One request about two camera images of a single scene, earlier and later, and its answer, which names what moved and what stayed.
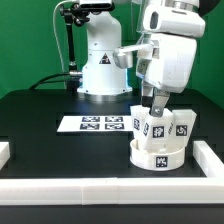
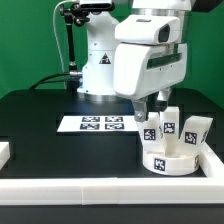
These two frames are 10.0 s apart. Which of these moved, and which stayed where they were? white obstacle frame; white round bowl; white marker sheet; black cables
Moved: white round bowl
Stayed: white marker sheet; black cables; white obstacle frame
